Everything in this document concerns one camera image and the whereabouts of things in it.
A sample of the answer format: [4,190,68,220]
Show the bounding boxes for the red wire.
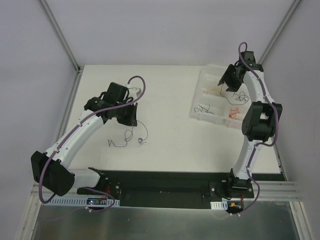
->
[228,106,242,121]

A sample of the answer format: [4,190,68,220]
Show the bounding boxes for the yellow wire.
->
[201,86,223,98]

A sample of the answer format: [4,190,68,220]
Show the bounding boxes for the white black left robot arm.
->
[31,82,144,196]

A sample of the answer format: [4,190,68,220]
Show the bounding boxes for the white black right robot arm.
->
[219,50,283,198]

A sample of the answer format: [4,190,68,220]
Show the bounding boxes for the white compartment tray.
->
[190,64,251,129]

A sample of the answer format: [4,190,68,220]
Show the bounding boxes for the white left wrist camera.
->
[126,84,142,99]

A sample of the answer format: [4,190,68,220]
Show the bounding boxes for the left white cable duct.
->
[47,196,120,208]

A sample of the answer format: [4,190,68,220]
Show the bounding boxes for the white cable duct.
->
[47,196,120,208]
[210,201,228,211]

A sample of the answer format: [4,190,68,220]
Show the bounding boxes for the aluminium right corner post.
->
[258,0,303,68]

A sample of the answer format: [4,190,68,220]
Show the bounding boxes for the aluminium corner post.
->
[37,0,81,73]
[258,0,303,68]

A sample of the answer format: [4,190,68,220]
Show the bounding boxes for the aluminium frame rail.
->
[257,181,302,202]

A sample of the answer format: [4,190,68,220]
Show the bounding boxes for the right white cable duct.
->
[210,201,228,211]

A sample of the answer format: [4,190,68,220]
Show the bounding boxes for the aluminium left corner post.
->
[37,0,81,73]

